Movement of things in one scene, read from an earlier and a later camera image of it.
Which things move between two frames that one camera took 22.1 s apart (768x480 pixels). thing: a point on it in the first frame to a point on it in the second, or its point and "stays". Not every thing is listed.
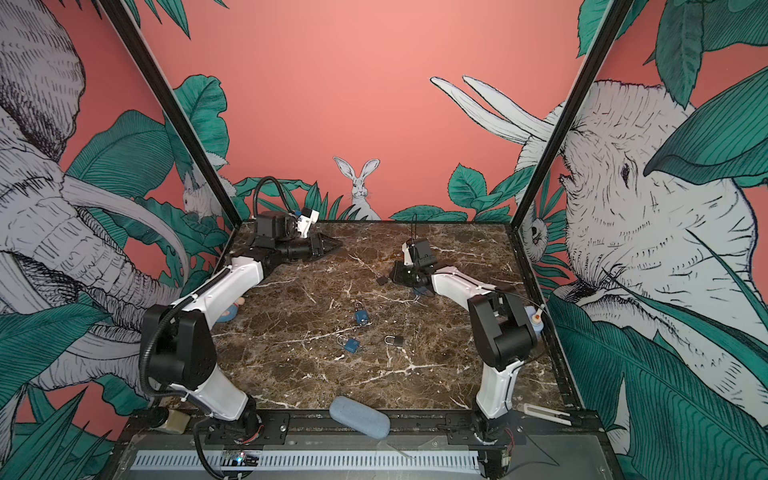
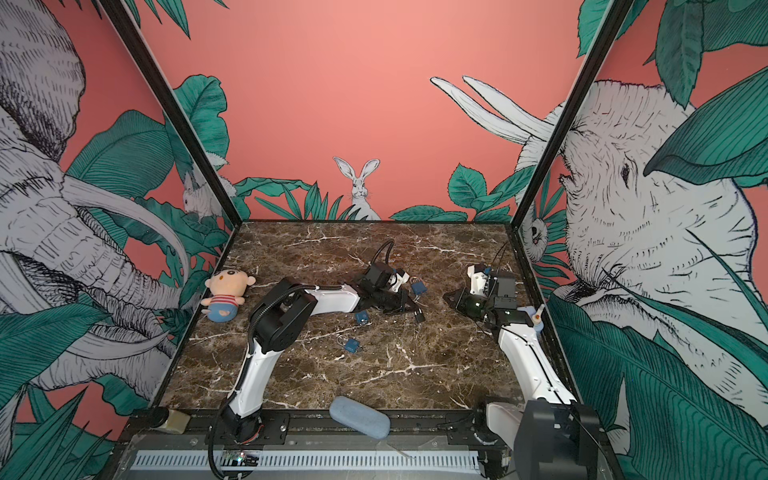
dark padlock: [394, 340] to [419, 315]
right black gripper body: [409, 275] to [477, 307]
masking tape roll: [176, 422] stays
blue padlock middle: [361, 317] stays
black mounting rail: [317, 429] stays
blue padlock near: [351, 345] stays
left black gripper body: [295, 249] to [391, 301]
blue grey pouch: [364, 418] stays
